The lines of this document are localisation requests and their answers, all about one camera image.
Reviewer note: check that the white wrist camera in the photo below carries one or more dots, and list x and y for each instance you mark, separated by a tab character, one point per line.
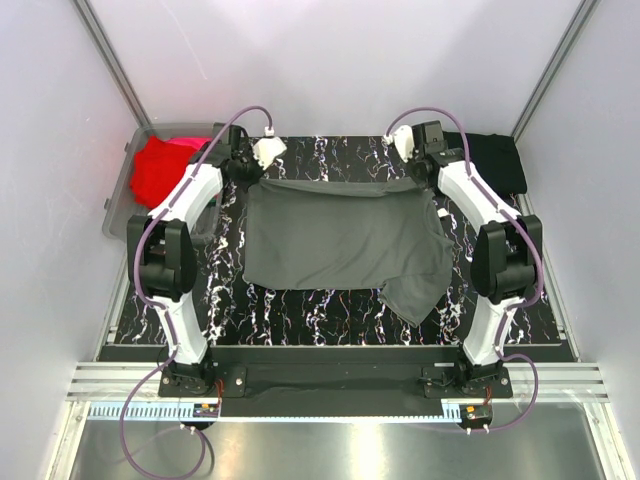
268	148
403	140

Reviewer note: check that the folded black t-shirt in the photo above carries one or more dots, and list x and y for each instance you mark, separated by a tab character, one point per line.
498	162

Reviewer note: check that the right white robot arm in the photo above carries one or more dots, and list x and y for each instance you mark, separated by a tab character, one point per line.
506	265

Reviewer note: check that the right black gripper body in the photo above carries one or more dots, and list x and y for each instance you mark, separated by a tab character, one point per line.
420	166

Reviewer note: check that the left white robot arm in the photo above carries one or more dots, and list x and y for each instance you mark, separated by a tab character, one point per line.
162	263

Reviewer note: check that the slotted cable duct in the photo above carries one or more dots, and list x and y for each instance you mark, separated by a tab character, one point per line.
153	411

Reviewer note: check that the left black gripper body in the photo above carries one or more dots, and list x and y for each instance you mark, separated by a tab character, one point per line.
245	167

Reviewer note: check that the red t-shirt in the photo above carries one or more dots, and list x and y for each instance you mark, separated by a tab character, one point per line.
157	168

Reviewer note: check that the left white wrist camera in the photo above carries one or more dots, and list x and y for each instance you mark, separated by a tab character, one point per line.
268	148

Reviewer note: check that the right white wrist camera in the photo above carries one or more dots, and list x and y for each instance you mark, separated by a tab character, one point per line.
403	140

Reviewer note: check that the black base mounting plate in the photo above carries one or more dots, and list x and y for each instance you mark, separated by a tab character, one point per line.
345	390

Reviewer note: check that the clear plastic bin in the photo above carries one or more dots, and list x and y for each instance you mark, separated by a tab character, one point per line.
121	205

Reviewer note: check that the grey t-shirt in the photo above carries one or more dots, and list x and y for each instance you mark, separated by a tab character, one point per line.
314	235

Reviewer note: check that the pink t-shirt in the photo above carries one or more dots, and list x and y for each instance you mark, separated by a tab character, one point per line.
191	142

